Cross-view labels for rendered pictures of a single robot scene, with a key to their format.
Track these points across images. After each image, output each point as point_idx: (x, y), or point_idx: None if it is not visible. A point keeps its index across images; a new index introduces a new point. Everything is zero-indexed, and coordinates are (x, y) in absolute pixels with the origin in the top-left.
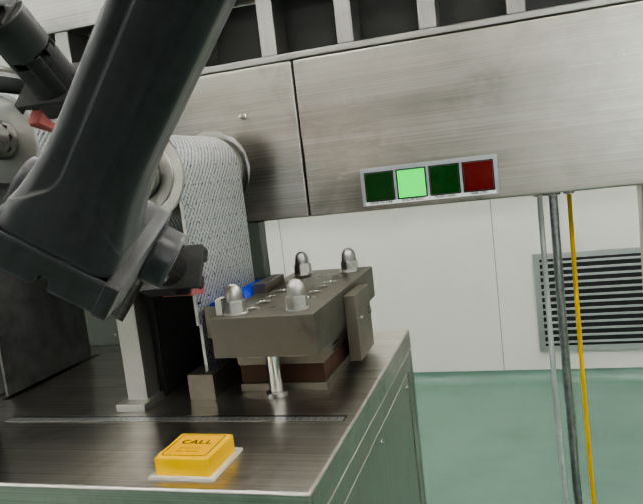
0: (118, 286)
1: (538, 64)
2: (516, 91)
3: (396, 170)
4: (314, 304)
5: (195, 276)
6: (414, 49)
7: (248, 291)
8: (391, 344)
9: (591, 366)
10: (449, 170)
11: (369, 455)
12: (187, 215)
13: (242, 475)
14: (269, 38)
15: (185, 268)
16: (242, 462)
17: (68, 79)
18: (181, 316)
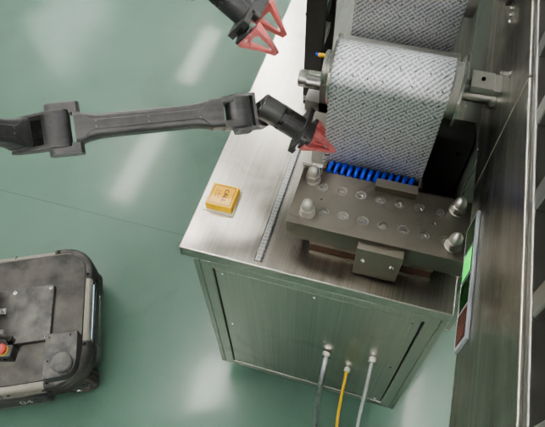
0: (13, 153)
1: (497, 356)
2: (489, 339)
3: (472, 244)
4: (315, 221)
5: (291, 146)
6: (519, 197)
7: (374, 178)
8: (404, 297)
9: None
10: (465, 295)
11: (281, 286)
12: (331, 113)
13: (204, 219)
14: None
15: (294, 137)
16: (218, 218)
17: (233, 19)
18: None
